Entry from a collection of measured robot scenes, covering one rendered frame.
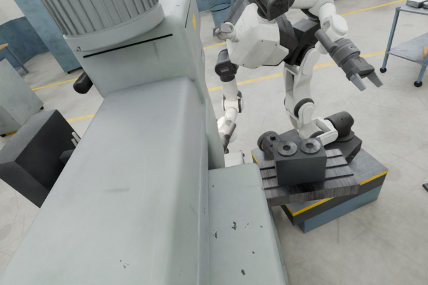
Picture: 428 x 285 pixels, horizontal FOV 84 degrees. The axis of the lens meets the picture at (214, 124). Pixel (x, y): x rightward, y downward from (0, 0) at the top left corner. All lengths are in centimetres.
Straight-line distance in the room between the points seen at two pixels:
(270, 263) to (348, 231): 182
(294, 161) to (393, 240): 134
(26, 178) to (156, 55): 42
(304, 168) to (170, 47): 85
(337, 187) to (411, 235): 117
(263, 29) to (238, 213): 83
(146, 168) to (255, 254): 25
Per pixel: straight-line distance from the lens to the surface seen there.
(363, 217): 236
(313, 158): 114
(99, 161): 44
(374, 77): 109
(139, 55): 58
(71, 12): 48
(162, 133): 42
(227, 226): 51
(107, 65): 61
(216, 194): 55
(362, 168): 212
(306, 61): 139
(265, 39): 114
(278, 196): 123
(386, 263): 224
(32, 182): 73
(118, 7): 46
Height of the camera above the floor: 201
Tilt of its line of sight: 39 degrees down
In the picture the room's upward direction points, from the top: 17 degrees counter-clockwise
